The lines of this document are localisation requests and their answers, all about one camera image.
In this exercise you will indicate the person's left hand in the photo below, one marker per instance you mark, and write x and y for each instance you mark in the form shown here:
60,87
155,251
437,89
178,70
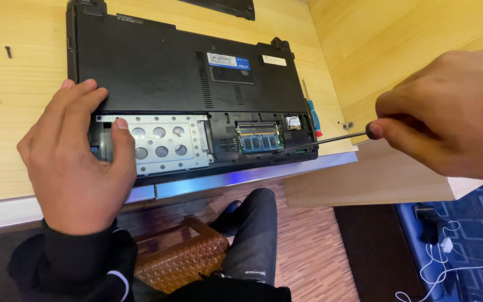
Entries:
73,176

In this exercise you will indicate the person's right hand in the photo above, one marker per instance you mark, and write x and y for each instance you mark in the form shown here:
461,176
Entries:
463,113

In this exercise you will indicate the black laptop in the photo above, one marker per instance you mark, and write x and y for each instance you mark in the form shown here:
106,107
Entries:
149,67

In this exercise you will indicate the black screwdriver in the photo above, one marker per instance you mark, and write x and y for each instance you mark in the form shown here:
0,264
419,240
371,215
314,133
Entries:
333,140

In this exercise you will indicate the silver hard drive caddy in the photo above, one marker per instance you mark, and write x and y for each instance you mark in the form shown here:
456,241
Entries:
170,144

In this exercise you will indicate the light wood cabinet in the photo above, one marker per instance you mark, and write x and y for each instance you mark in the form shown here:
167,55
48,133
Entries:
384,46

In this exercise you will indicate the black power adapter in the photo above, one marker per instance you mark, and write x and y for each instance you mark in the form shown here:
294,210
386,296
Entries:
428,218

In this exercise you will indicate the blue patterned bedsheet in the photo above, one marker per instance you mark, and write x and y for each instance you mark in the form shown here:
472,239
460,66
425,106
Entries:
480,235

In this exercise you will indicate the white charger plug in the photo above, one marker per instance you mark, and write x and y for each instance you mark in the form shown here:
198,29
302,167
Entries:
447,245

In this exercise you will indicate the brown woven stool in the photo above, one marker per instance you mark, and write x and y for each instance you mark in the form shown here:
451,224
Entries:
182,260

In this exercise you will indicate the black screw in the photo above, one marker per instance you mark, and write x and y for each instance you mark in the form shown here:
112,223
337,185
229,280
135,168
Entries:
8,52

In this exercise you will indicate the blue and red screwdriver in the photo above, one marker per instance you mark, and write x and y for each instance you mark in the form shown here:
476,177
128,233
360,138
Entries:
313,115

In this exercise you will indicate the blue memory module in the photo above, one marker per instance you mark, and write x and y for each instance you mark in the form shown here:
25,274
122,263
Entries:
260,140

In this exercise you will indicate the person's leg in grey jeans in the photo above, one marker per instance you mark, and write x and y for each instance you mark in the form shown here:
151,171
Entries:
254,239

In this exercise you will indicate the person's black sweater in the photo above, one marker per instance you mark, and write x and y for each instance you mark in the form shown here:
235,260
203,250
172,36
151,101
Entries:
233,293

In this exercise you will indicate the black laptop cover panel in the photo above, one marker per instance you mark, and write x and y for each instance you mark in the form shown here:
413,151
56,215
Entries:
224,7

